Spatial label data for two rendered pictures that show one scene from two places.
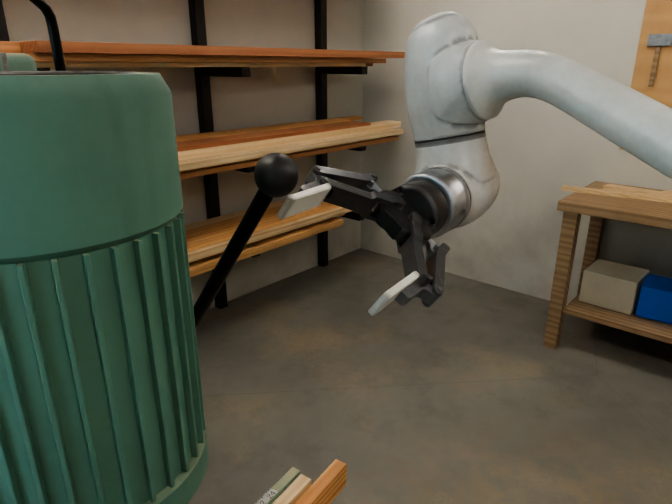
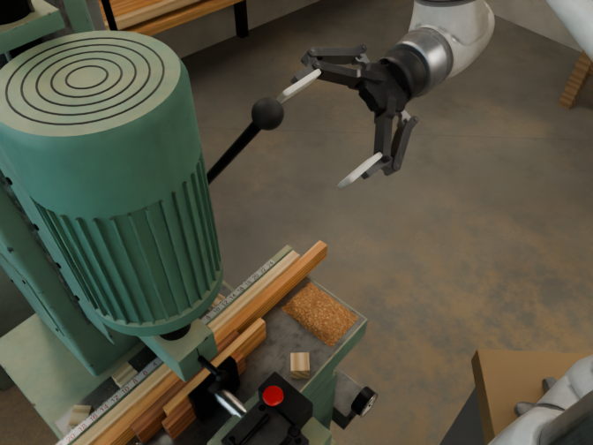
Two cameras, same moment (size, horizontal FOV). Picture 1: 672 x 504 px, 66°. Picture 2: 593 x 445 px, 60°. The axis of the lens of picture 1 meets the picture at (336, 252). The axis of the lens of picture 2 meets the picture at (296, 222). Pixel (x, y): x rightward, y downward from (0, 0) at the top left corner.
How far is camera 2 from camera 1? 26 cm
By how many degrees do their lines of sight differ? 29
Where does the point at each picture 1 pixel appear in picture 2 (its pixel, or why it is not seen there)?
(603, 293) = not seen: outside the picture
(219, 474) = (239, 199)
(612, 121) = (581, 33)
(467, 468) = (449, 215)
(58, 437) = (139, 287)
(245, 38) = not seen: outside the picture
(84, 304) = (147, 230)
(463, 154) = (454, 18)
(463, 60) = not seen: outside the picture
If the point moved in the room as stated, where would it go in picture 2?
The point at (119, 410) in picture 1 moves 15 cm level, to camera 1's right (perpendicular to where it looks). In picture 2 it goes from (170, 272) to (307, 288)
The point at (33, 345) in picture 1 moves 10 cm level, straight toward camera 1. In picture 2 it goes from (122, 249) to (148, 331)
